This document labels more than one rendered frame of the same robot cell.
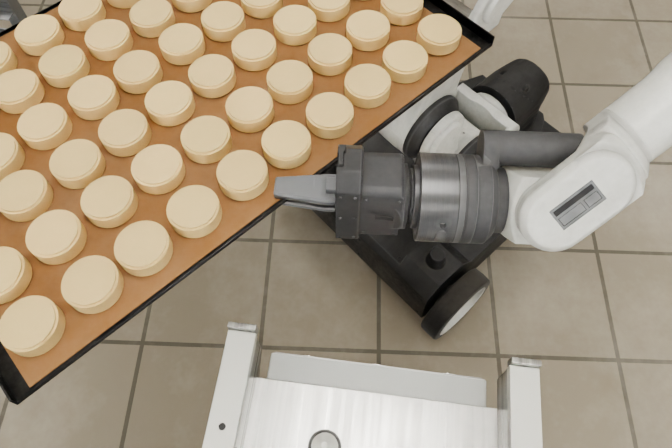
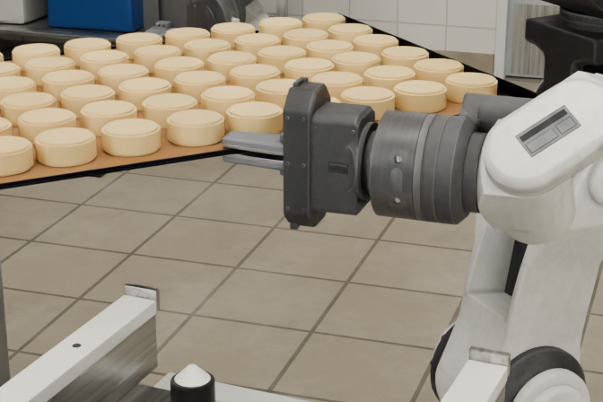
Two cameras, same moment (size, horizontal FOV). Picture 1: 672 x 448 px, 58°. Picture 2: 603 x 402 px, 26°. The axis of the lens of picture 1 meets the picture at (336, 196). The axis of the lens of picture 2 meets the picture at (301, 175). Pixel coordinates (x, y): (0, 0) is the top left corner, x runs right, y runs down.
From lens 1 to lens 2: 0.78 m
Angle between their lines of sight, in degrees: 42
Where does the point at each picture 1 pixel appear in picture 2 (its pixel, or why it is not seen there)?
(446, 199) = (405, 130)
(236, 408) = (100, 337)
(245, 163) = (202, 114)
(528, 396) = (481, 380)
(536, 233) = (499, 159)
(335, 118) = not seen: hidden behind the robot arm
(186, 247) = (109, 160)
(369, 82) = (368, 93)
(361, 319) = not seen: outside the picture
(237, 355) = (124, 309)
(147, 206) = not seen: hidden behind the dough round
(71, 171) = (21, 103)
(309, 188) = (263, 137)
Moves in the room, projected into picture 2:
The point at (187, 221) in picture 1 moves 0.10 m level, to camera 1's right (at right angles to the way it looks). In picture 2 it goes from (120, 131) to (233, 141)
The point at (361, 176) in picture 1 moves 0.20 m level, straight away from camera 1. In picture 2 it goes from (314, 95) to (386, 41)
